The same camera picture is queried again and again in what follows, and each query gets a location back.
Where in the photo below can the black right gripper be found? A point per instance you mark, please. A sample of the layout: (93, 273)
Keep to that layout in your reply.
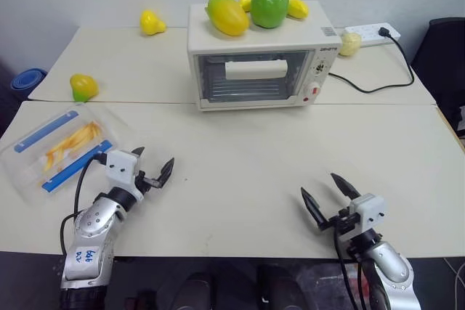
(343, 221)

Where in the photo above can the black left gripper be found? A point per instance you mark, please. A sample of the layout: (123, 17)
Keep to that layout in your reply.
(150, 181)

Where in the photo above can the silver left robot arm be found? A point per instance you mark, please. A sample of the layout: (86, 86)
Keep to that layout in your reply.
(92, 228)

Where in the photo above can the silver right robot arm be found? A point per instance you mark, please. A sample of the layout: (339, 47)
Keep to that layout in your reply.
(390, 270)

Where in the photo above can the white toaster oven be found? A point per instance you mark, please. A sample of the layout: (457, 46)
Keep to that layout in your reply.
(254, 45)

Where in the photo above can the yellow french fries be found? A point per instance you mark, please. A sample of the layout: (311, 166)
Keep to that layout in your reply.
(74, 141)

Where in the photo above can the clear box with blue clips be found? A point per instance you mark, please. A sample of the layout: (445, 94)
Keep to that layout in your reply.
(40, 150)

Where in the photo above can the pale yellow fruit near strip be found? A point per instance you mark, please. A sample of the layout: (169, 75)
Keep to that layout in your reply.
(349, 44)

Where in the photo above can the large yellow green mango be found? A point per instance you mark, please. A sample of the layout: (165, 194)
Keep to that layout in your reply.
(227, 16)

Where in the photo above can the white power strip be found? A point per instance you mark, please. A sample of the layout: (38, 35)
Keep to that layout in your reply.
(367, 32)

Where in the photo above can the black chair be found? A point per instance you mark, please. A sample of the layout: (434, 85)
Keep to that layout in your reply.
(441, 67)

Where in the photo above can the small yellow lemon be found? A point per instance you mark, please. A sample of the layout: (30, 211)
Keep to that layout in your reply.
(246, 0)

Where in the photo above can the yellow star fruit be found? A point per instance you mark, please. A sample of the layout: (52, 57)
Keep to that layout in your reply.
(298, 8)

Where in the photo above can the large green apple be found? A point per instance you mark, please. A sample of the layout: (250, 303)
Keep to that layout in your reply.
(269, 5)

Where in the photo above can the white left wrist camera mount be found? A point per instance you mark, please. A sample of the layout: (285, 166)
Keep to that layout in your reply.
(121, 168)

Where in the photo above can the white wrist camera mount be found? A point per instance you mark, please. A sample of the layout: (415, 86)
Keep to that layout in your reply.
(121, 168)
(368, 212)

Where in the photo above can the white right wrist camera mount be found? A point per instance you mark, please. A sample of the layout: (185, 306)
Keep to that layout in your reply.
(368, 212)

